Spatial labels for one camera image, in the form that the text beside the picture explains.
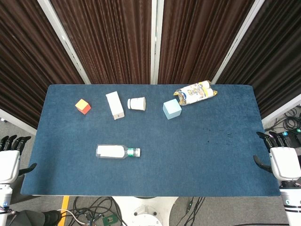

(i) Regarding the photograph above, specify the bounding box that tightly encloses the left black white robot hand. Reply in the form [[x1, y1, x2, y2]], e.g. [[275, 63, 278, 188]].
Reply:
[[0, 135, 37, 184]]

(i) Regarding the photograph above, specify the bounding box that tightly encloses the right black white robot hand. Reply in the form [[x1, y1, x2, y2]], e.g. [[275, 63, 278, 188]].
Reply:
[[253, 131, 301, 182]]

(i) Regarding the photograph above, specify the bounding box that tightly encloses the transparent plastic bottle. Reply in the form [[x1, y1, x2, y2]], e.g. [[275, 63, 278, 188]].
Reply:
[[95, 144, 141, 159]]

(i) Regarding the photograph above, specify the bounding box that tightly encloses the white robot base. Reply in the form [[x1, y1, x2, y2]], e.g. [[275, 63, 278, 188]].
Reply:
[[112, 196, 179, 226]]

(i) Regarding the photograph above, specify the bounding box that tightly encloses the black device with lights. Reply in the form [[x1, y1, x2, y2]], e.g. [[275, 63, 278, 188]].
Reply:
[[281, 131, 301, 148]]

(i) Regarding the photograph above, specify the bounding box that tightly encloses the black shoe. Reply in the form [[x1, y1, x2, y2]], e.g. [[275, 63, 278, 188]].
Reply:
[[6, 210, 61, 226]]

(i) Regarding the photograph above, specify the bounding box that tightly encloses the yellow floor tape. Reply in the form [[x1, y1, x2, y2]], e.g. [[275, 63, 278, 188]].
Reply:
[[59, 196, 71, 226]]

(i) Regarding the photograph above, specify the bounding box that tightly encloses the orange yellow cube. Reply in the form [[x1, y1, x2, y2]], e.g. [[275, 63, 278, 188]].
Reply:
[[75, 99, 92, 115]]

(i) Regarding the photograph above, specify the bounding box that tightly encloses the dark brown curtain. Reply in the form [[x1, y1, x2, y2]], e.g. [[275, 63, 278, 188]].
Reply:
[[158, 0, 256, 85], [0, 0, 86, 129], [50, 0, 152, 85], [215, 0, 301, 119]]

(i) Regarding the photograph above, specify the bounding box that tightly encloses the green circuit board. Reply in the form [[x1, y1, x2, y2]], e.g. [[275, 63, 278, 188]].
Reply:
[[103, 215, 118, 226]]

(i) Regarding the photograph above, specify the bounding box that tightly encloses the yellow white snack package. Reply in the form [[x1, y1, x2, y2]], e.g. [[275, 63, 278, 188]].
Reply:
[[173, 80, 218, 106]]

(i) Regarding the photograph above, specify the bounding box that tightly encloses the white carton box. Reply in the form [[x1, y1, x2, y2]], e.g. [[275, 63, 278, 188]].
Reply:
[[105, 91, 126, 121]]

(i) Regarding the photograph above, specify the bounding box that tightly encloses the blue table mat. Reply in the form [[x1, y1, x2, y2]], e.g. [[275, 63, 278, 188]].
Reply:
[[20, 84, 282, 197]]

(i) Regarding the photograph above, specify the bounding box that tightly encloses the light blue cube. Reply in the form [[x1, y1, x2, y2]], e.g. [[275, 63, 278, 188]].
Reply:
[[162, 98, 182, 121]]

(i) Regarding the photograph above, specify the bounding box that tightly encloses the white paper cup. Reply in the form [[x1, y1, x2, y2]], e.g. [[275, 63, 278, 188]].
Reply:
[[127, 96, 147, 111]]

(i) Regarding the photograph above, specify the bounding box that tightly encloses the black cable coil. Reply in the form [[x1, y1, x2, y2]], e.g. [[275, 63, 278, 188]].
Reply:
[[264, 106, 301, 133]]

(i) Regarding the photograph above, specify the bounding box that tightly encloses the white frame rail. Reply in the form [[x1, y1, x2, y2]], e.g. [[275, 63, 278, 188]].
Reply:
[[261, 96, 301, 128], [0, 108, 38, 136]]

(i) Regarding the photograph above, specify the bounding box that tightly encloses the tangled black cable bundle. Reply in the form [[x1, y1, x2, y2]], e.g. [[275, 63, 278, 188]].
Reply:
[[68, 196, 127, 226]]

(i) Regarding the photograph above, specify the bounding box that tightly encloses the black cable with inline plug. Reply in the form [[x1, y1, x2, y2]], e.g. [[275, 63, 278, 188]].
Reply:
[[185, 196, 206, 215]]

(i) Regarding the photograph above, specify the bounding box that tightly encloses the white frame post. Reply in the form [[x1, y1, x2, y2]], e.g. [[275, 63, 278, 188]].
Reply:
[[37, 0, 91, 85], [150, 0, 165, 85], [211, 0, 267, 85]]

